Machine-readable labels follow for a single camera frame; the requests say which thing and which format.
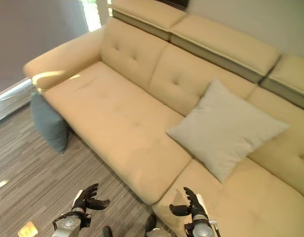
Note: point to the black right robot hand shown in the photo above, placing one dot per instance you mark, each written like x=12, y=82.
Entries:
x=187, y=206

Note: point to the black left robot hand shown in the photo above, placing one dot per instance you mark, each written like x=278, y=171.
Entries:
x=89, y=198

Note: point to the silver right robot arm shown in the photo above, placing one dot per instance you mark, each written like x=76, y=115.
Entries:
x=200, y=225

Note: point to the cream leather sofa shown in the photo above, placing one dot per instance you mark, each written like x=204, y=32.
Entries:
x=122, y=118

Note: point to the dark left robot foot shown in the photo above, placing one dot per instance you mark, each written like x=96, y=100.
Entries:
x=108, y=232

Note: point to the dark robot foot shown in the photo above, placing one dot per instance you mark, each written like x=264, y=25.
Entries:
x=150, y=222
x=108, y=232

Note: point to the dark right robot foot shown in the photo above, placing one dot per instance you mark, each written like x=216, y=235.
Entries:
x=150, y=222

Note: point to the silver right robot leg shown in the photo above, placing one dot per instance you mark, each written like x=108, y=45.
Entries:
x=155, y=232

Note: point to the teal blue cushion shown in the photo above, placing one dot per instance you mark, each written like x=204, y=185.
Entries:
x=49, y=124

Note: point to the light grey square cushion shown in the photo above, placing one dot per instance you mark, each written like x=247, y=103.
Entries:
x=226, y=130

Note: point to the grey window curtain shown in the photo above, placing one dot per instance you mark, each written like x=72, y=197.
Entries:
x=36, y=37

